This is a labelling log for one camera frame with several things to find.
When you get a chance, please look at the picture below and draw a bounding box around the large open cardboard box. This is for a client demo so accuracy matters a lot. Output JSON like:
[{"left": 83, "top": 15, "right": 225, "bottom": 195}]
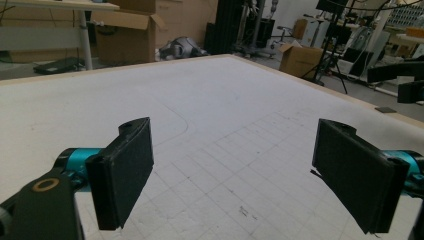
[{"left": 91, "top": 11, "right": 168, "bottom": 66}]

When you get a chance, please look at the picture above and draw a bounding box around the white gridded foam mat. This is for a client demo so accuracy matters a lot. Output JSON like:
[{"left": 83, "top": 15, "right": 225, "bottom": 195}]
[{"left": 0, "top": 54, "right": 424, "bottom": 240}]

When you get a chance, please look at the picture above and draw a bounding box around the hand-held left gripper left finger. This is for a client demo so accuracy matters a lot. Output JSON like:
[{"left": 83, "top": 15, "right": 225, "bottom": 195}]
[{"left": 85, "top": 116, "right": 155, "bottom": 232}]

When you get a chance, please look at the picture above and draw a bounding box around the black ribbed panel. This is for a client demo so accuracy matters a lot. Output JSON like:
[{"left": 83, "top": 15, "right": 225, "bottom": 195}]
[{"left": 203, "top": 0, "right": 248, "bottom": 56}]

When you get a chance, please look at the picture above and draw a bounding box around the small open cardboard box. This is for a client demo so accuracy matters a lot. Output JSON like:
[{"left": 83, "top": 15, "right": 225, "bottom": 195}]
[{"left": 279, "top": 43, "right": 324, "bottom": 81}]

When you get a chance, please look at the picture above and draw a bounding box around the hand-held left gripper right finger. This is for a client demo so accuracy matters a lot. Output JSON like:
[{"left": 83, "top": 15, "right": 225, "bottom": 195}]
[{"left": 311, "top": 118, "right": 411, "bottom": 235}]

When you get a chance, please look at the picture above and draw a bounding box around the white-framed desk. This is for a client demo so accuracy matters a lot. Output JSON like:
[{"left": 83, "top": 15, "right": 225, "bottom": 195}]
[{"left": 0, "top": 0, "right": 120, "bottom": 72}]

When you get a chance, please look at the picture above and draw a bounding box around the black flat device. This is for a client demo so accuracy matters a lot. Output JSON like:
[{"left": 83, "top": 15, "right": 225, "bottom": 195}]
[{"left": 33, "top": 57, "right": 86, "bottom": 75}]

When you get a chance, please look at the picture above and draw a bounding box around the white machine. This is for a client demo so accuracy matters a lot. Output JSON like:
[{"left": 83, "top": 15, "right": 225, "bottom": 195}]
[{"left": 343, "top": 23, "right": 393, "bottom": 79}]

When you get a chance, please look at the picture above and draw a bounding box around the grey rounded device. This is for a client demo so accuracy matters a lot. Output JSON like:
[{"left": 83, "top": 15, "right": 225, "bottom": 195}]
[{"left": 159, "top": 36, "right": 209, "bottom": 62}]

